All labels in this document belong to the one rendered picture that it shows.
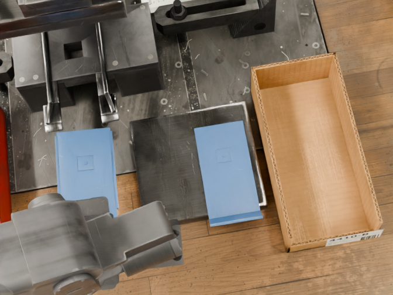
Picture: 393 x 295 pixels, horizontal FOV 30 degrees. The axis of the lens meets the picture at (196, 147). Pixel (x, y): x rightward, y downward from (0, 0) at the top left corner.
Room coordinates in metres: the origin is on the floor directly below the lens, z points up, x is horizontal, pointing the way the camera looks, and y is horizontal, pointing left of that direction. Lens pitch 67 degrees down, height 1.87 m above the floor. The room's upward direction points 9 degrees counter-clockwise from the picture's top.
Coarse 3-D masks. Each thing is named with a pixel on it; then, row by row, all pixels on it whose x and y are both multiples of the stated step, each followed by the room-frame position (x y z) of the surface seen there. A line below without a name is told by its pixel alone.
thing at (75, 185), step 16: (64, 144) 0.40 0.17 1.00; (80, 144) 0.40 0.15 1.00; (96, 144) 0.39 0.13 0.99; (64, 160) 0.38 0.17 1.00; (96, 160) 0.37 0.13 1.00; (64, 176) 0.35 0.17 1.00; (80, 176) 0.35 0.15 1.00; (96, 176) 0.35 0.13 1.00; (112, 176) 0.35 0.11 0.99; (64, 192) 0.33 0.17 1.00; (80, 192) 0.33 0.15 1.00; (96, 192) 0.33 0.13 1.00; (112, 192) 0.32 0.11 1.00; (112, 208) 0.30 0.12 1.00
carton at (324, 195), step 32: (288, 64) 0.48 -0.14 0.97; (320, 64) 0.48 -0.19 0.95; (256, 96) 0.44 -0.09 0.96; (288, 96) 0.46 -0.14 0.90; (320, 96) 0.45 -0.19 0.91; (288, 128) 0.41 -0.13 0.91; (320, 128) 0.40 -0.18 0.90; (352, 128) 0.37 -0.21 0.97; (288, 160) 0.36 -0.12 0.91; (320, 160) 0.35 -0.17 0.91; (352, 160) 0.34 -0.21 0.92; (288, 192) 0.32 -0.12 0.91; (320, 192) 0.31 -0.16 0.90; (352, 192) 0.30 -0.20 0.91; (288, 224) 0.25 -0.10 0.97; (320, 224) 0.26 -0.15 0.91; (352, 224) 0.26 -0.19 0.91
